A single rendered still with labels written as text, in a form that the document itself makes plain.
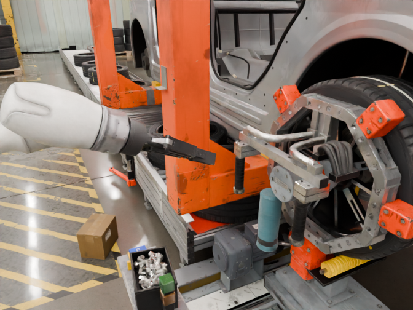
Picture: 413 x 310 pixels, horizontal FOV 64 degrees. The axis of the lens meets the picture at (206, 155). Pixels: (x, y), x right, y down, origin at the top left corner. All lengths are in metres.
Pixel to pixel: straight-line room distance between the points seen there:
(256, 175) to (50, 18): 12.48
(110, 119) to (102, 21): 2.56
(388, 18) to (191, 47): 0.66
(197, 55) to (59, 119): 0.82
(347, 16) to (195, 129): 0.69
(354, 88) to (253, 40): 2.75
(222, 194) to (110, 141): 1.03
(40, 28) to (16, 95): 13.07
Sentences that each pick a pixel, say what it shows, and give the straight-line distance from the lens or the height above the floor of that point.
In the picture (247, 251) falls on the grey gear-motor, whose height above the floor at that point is 0.38.
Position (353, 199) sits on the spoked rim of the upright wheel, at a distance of 1.29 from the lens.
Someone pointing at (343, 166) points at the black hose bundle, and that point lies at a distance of 0.99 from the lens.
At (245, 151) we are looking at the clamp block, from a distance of 1.20.
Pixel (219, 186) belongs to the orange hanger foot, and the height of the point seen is 0.63.
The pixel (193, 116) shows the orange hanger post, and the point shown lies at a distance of 1.38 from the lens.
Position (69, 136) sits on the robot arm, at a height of 1.19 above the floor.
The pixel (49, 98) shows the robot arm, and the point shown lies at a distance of 0.62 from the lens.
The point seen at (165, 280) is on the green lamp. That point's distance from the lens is 1.05.
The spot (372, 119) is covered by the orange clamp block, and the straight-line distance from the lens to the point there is 1.03.
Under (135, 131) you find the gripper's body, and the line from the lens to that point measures 0.66.
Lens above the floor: 1.39
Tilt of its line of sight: 24 degrees down
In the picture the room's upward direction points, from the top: straight up
